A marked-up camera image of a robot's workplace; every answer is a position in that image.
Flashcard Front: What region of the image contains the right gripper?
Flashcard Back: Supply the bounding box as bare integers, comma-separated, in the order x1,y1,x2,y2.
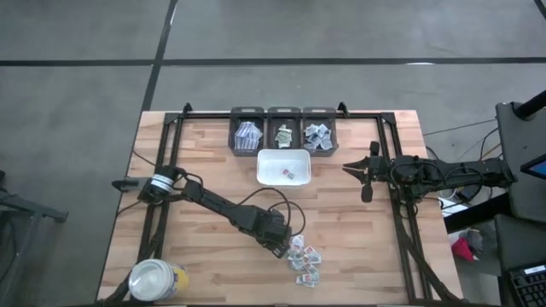
342,141,396,204

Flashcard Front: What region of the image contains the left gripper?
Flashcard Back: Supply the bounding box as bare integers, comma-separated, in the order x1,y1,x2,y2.
253,206,294,260

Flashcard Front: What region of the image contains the dark grey storage bin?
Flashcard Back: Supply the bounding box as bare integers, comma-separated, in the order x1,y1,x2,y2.
301,106,340,158
228,106,266,158
267,106,303,150

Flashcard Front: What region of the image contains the white packet with text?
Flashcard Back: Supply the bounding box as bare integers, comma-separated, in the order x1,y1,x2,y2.
296,272,320,287

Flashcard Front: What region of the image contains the white plastic bin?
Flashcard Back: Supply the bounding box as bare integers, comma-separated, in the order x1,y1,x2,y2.
256,148,312,190

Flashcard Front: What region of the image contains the white paper sheet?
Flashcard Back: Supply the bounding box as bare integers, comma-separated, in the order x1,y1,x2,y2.
439,196,468,217

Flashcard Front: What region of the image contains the black desk beam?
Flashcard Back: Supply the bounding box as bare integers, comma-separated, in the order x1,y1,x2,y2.
443,198,513,234

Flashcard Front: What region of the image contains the yellow disinfectant wipes canister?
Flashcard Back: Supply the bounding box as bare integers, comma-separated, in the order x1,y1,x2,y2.
127,258,190,303

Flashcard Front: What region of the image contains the red cloth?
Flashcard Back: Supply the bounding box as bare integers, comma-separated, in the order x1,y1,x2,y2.
450,236,478,263

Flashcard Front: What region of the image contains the grey soft item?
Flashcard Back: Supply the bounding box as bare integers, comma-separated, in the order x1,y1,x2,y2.
467,228,485,252

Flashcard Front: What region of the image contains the black side desk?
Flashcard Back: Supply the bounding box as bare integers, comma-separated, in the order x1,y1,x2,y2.
494,101,546,223

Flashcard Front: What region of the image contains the dark low desk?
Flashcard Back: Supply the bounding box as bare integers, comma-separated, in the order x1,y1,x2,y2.
494,212,546,274

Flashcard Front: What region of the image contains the blue tablet screen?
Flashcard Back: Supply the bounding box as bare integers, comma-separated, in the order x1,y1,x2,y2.
520,153,546,180

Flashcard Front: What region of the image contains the black pole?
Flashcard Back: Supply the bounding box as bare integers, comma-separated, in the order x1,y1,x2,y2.
514,89,546,120

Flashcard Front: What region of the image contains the black keyboard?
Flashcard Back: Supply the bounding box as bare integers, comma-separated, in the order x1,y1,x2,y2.
507,264,546,307

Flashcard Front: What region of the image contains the black metal stand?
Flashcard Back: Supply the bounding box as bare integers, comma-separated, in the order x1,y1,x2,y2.
0,170,69,307

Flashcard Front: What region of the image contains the black aluminium table frame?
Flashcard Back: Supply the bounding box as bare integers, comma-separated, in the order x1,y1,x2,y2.
96,101,460,307

